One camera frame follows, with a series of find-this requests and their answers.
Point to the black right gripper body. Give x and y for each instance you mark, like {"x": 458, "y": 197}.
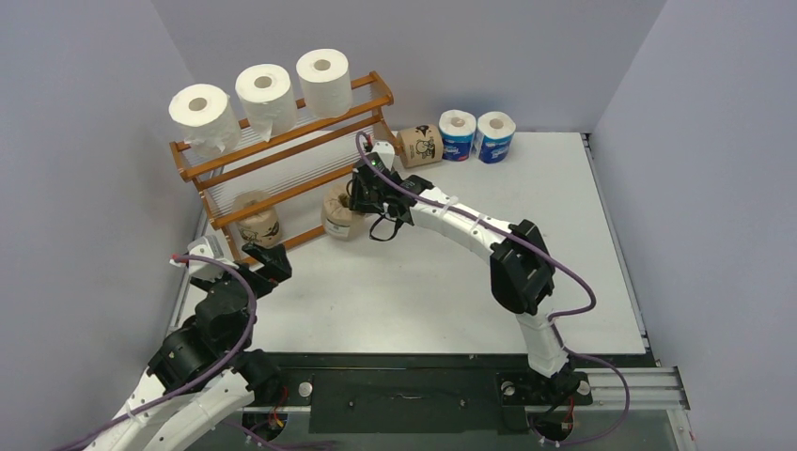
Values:
{"x": 366, "y": 192}

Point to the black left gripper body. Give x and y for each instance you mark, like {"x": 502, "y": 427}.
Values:
{"x": 265, "y": 284}

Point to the brown roll black print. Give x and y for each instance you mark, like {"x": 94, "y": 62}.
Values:
{"x": 262, "y": 228}

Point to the brown roll plain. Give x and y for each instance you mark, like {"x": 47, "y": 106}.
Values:
{"x": 337, "y": 219}

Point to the orange wooden tiered shelf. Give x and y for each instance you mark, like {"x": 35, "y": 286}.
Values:
{"x": 288, "y": 174}

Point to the white toilet paper roll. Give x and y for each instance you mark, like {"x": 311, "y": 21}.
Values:
{"x": 205, "y": 117}
{"x": 325, "y": 82}
{"x": 267, "y": 98}

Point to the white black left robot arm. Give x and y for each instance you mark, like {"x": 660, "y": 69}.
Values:
{"x": 205, "y": 370}

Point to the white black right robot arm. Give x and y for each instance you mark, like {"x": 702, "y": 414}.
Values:
{"x": 521, "y": 275}

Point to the brown wrapped roll with cartoon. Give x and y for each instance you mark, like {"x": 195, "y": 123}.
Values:
{"x": 420, "y": 145}

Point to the blue wrapped toilet roll left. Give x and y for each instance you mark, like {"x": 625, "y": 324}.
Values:
{"x": 457, "y": 129}

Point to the blue wrapped toilet roll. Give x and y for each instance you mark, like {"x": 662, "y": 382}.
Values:
{"x": 495, "y": 131}
{"x": 457, "y": 129}

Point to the blue wrapped toilet roll right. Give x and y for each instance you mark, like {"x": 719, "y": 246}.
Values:
{"x": 495, "y": 131}

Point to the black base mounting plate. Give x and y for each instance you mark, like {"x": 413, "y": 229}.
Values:
{"x": 408, "y": 393}

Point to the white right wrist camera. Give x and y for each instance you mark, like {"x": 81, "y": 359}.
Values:
{"x": 386, "y": 151}

